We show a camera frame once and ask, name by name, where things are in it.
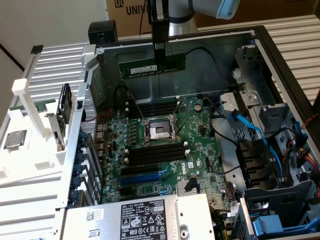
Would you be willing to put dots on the black plastic corner block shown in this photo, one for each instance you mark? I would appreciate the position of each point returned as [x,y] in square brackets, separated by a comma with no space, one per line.
[102,32]

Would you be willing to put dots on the green RAM stick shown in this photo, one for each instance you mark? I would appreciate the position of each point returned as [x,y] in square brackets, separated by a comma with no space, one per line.
[41,106]
[140,67]

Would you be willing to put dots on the metal socket locking lever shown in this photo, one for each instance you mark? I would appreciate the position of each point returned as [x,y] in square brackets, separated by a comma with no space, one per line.
[180,115]
[138,108]

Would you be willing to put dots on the blue plastic disk caddy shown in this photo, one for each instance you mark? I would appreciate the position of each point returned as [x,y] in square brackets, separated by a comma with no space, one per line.
[270,225]

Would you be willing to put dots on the green Dell motherboard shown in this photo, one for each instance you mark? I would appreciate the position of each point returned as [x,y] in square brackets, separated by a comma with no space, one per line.
[200,152]

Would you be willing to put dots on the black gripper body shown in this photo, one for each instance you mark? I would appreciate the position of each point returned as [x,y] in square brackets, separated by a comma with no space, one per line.
[160,30]

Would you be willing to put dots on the silver CPU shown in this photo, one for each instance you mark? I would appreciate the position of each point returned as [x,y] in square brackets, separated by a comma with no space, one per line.
[15,139]

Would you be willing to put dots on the black graphics card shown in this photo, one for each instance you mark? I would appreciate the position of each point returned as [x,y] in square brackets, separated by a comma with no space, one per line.
[63,112]

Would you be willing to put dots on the open black PC case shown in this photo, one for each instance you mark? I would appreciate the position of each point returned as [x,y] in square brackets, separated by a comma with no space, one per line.
[175,82]

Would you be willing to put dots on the round coin cell battery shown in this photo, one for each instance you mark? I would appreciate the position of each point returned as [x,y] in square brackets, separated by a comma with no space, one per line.
[198,107]

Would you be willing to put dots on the blue expansion slot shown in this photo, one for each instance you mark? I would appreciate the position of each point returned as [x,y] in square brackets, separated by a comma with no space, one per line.
[140,179]

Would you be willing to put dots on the silver power supply with label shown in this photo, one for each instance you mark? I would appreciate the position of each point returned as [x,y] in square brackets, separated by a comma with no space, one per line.
[112,220]

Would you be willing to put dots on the short black expansion slot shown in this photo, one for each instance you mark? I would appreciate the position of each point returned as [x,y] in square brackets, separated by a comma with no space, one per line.
[125,191]

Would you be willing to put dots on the CPU socket with metal frame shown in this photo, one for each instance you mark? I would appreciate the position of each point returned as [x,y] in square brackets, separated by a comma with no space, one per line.
[160,130]

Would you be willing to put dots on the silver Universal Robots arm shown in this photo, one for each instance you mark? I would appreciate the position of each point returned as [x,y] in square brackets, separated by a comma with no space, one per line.
[180,12]

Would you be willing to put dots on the white parts rack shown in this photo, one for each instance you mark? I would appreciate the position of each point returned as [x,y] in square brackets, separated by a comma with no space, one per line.
[32,155]

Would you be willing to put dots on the silver chipset heatsink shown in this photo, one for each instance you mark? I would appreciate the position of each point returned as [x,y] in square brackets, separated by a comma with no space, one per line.
[187,186]

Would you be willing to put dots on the black RAM slot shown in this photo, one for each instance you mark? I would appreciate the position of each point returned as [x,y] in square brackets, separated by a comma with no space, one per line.
[155,112]
[155,105]
[156,151]
[156,155]
[156,147]
[156,160]
[155,109]
[155,102]

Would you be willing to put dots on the grey metal disk bay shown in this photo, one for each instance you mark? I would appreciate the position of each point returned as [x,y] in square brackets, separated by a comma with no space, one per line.
[252,75]

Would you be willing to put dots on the long black expansion slot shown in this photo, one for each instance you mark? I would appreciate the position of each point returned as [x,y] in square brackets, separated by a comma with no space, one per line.
[140,170]

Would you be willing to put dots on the brown cardboard box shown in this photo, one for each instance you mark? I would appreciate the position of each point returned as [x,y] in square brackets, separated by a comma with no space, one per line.
[125,17]

